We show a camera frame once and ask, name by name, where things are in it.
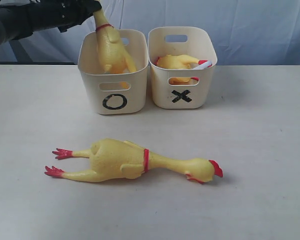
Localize yellow rubber chicken sideways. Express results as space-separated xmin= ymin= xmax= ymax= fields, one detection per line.
xmin=44 ymin=138 xmax=224 ymax=184

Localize pale blue backdrop curtain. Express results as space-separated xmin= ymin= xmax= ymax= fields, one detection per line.
xmin=0 ymin=0 xmax=300 ymax=65

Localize cream bin marked X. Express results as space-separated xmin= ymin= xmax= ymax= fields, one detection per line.
xmin=147 ymin=26 xmax=218 ymax=109

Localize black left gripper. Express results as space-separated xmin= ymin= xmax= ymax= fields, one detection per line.
xmin=29 ymin=0 xmax=101 ymax=33

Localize yellow rubber chicken with tube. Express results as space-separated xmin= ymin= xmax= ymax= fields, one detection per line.
xmin=155 ymin=54 xmax=212 ymax=85

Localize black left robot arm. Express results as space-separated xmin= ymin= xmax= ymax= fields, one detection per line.
xmin=0 ymin=0 xmax=102 ymax=45

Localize cream bin marked O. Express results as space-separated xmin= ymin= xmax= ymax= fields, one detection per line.
xmin=78 ymin=29 xmax=149 ymax=115

